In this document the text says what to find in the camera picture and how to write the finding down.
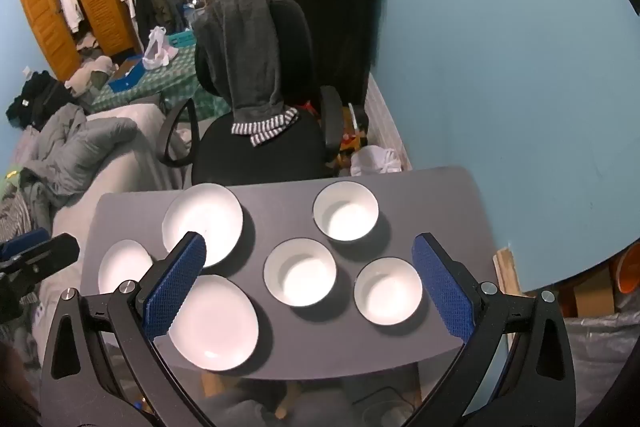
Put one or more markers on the grey hoodie on chair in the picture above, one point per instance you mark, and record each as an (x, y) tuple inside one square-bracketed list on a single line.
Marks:
[(250, 57)]

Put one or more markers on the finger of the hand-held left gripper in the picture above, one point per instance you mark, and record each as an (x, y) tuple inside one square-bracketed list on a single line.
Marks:
[(25, 242), (55, 252)]

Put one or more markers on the cardboard box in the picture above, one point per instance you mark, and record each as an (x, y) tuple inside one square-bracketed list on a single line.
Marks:
[(590, 292)]

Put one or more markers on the black office chair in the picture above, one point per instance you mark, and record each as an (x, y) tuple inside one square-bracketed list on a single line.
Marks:
[(300, 52)]

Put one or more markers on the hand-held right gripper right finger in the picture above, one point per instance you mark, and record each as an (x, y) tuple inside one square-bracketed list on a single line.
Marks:
[(442, 287)]

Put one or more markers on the green checkered tablecloth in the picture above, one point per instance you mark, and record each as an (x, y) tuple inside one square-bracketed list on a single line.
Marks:
[(170, 79)]

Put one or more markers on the white plate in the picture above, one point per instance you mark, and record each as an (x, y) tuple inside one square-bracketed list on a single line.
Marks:
[(205, 212), (122, 264), (220, 327)]

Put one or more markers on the beige clothes pile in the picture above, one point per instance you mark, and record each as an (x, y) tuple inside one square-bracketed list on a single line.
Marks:
[(92, 74)]

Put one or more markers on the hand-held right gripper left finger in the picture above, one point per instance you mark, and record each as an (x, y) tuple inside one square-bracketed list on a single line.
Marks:
[(175, 287)]

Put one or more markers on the white bag on floor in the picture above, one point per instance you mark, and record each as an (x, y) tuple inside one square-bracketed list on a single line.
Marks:
[(375, 162)]

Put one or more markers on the white plastic bag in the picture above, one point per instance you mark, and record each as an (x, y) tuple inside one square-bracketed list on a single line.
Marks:
[(156, 49)]

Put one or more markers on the bed with grey sheet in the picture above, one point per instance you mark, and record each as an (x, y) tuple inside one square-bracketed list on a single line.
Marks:
[(130, 167)]

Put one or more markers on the grey puffer jacket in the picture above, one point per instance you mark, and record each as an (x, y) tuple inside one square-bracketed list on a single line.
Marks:
[(75, 142)]

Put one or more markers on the striped cloth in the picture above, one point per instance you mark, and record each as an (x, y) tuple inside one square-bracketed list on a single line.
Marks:
[(12, 217)]

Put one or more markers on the teal crate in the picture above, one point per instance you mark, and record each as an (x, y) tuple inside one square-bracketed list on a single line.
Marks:
[(182, 40)]

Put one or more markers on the blue box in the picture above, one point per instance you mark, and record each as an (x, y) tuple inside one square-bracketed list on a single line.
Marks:
[(125, 74)]

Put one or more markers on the wooden boards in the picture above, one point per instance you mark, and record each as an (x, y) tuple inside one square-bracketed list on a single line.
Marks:
[(507, 269)]

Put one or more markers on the orange bucket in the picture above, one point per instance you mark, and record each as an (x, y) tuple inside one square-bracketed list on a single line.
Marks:
[(627, 269)]

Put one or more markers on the black clothes pile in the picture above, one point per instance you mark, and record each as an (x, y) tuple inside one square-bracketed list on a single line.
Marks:
[(40, 99)]

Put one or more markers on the white bowl with dark rim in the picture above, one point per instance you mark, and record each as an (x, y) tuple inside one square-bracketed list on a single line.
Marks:
[(300, 272), (345, 209), (387, 289)]

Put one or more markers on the grey plastic bag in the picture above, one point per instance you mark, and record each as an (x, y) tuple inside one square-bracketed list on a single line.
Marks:
[(600, 352)]

